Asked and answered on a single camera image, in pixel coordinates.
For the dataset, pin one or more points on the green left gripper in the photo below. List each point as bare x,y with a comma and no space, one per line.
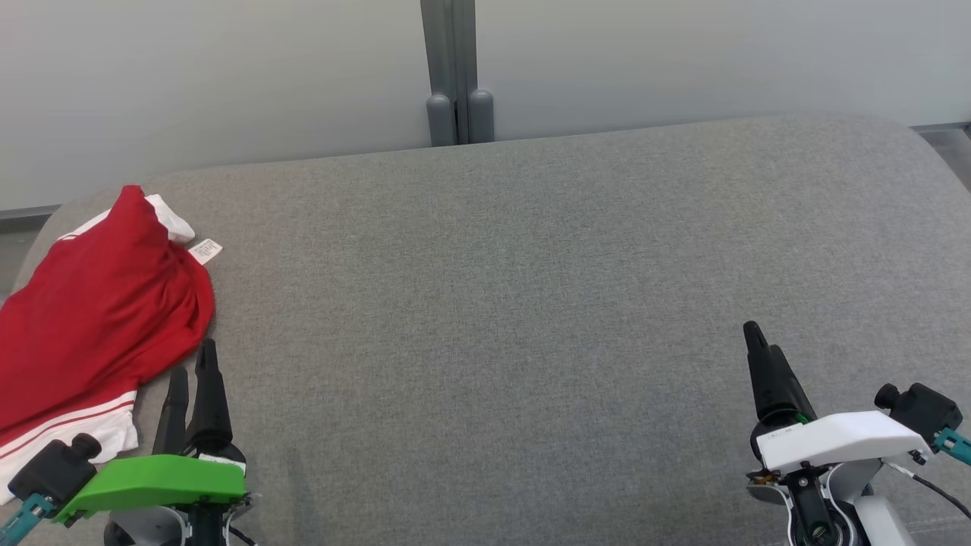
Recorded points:
159,478

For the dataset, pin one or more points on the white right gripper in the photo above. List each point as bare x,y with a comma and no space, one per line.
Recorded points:
834,444

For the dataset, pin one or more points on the red jersey thin white stripes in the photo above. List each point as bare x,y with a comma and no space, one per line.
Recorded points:
98,318

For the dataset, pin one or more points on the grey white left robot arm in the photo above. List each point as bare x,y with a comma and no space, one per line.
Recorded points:
148,531

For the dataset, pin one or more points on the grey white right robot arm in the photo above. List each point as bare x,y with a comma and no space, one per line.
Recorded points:
884,523

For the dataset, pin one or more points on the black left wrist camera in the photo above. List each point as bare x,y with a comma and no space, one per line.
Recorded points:
53,470

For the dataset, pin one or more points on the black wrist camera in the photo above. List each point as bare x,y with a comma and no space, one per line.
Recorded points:
53,470
922,413

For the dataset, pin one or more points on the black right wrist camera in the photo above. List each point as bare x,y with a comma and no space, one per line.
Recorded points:
922,413

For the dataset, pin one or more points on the grey partition post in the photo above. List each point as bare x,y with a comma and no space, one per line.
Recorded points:
447,61

